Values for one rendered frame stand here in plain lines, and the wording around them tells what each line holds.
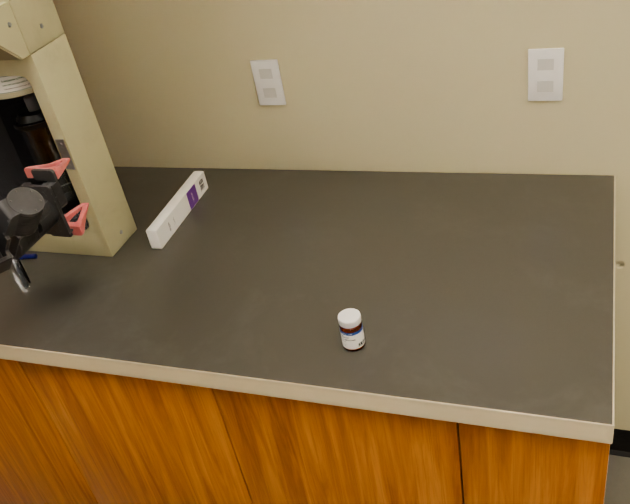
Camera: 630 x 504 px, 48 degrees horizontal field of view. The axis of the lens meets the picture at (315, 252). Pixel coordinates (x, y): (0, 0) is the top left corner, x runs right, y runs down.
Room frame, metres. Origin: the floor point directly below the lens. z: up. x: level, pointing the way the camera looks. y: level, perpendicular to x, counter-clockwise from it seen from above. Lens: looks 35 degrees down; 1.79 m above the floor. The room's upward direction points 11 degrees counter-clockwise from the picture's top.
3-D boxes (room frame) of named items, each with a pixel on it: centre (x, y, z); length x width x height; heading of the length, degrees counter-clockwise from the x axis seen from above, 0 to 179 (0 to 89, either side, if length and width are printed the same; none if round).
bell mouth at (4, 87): (1.51, 0.53, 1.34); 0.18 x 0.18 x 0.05
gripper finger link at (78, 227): (1.18, 0.43, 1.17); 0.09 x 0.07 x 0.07; 154
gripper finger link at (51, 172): (1.18, 0.43, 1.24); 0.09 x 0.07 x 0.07; 154
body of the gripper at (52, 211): (1.12, 0.46, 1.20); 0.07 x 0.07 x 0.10; 64
